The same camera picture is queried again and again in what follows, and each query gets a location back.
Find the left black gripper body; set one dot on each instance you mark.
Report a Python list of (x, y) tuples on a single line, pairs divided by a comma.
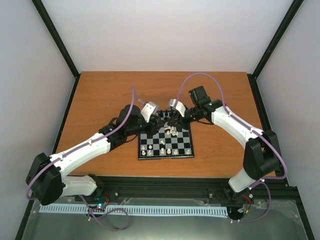
[(153, 127)]

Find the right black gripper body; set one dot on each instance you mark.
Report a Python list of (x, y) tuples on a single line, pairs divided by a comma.
[(185, 124)]

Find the black magnetic chess board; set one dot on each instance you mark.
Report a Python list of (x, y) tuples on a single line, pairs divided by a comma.
[(175, 138)]

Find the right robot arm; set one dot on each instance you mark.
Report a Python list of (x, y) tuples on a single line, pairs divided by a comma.
[(259, 157)]

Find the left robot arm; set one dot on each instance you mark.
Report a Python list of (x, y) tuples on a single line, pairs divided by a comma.
[(49, 176)]

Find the electronics board green led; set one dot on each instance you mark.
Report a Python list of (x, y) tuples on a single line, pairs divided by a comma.
[(102, 202)]

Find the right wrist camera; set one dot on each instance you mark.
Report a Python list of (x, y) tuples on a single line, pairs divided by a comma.
[(178, 106)]

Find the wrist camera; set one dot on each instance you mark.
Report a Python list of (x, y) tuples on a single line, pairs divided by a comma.
[(149, 109), (178, 106)]

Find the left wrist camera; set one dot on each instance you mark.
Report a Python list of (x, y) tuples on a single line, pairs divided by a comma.
[(149, 109)]

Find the black aluminium rail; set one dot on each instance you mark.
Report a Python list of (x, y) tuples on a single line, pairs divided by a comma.
[(212, 190)]

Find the light blue cable duct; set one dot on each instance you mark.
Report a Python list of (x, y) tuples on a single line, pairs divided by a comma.
[(137, 210)]

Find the right black frame post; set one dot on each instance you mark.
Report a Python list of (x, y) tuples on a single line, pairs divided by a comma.
[(284, 24)]

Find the black frame post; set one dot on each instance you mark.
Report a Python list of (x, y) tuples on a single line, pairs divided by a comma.
[(284, 24), (44, 15)]

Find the left black frame post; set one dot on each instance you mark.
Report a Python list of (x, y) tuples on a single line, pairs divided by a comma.
[(44, 15)]

